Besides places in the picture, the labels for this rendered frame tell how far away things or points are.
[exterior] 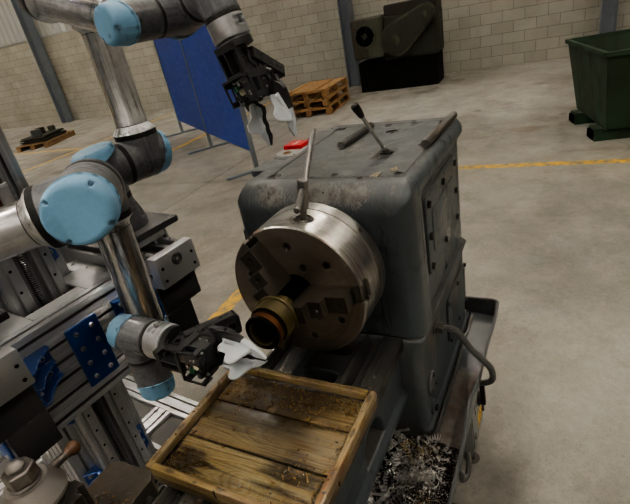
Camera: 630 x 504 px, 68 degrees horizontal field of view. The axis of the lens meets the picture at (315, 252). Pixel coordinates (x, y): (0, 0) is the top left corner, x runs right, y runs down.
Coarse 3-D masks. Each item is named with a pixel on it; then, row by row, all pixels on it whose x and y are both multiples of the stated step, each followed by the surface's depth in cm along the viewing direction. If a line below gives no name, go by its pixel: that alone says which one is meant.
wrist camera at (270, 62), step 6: (252, 48) 94; (252, 54) 93; (258, 54) 95; (264, 54) 96; (258, 60) 95; (264, 60) 96; (270, 60) 98; (270, 66) 98; (276, 66) 99; (282, 66) 101; (276, 72) 100; (282, 72) 101
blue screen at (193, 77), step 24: (168, 48) 765; (192, 48) 641; (216, 48) 551; (168, 72) 831; (192, 72) 686; (216, 72) 585; (192, 96) 739; (216, 96) 622; (192, 120) 800; (216, 120) 665; (240, 120) 569; (216, 144) 756; (240, 144) 605
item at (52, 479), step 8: (40, 464) 60; (48, 472) 59; (56, 472) 60; (64, 472) 61; (40, 480) 58; (48, 480) 59; (56, 480) 59; (64, 480) 60; (32, 488) 57; (40, 488) 57; (48, 488) 58; (56, 488) 59; (64, 488) 60; (8, 496) 57; (16, 496) 57; (24, 496) 56; (32, 496) 57; (40, 496) 57; (48, 496) 58; (56, 496) 58
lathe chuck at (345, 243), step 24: (288, 216) 97; (312, 216) 96; (264, 240) 97; (288, 240) 94; (312, 240) 91; (336, 240) 92; (360, 240) 96; (240, 264) 103; (288, 264) 97; (312, 264) 94; (336, 264) 92; (360, 264) 93; (240, 288) 107; (288, 288) 106; (360, 312) 95; (312, 336) 105; (336, 336) 101
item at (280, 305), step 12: (264, 300) 92; (276, 300) 91; (288, 300) 94; (252, 312) 92; (264, 312) 89; (276, 312) 89; (288, 312) 90; (252, 324) 89; (264, 324) 87; (276, 324) 88; (288, 324) 90; (252, 336) 91; (264, 336) 93; (276, 336) 88; (264, 348) 91
